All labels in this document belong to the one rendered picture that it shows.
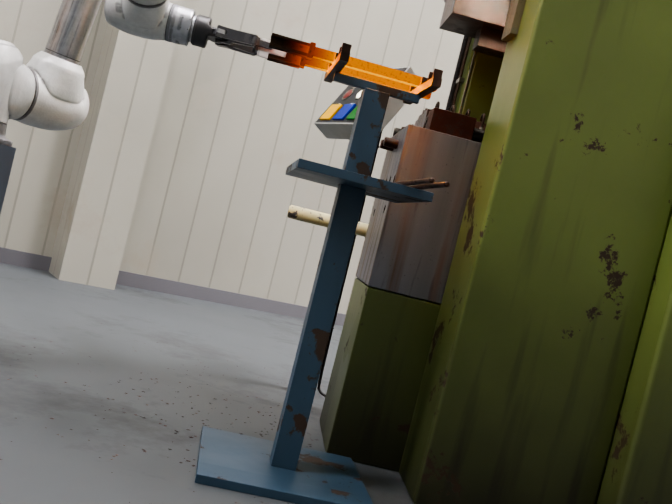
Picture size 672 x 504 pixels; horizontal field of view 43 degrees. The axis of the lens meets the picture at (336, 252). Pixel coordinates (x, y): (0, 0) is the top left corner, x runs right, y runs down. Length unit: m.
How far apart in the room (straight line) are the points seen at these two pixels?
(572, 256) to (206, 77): 3.38
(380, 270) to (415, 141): 0.36
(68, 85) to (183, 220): 2.63
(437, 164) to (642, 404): 0.79
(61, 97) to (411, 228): 1.06
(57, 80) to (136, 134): 2.16
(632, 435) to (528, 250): 0.49
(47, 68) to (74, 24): 0.15
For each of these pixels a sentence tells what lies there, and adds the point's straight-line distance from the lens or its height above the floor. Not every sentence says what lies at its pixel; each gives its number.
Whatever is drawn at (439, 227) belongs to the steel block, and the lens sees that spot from 2.29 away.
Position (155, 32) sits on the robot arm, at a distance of 2.13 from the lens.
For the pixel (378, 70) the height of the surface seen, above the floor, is 0.98.
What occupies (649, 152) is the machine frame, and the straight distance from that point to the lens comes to 2.18.
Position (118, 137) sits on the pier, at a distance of 4.67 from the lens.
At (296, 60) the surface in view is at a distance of 2.15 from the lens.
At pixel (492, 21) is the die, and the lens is 2.54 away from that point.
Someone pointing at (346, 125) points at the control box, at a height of 0.95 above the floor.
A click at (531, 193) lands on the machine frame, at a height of 0.79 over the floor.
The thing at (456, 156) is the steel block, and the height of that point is 0.86.
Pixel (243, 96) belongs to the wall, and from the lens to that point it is 5.21.
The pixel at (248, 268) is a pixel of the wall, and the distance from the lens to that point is 5.30.
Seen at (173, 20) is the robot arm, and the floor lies 0.98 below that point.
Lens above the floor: 0.58
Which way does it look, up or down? 1 degrees down
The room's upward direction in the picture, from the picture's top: 14 degrees clockwise
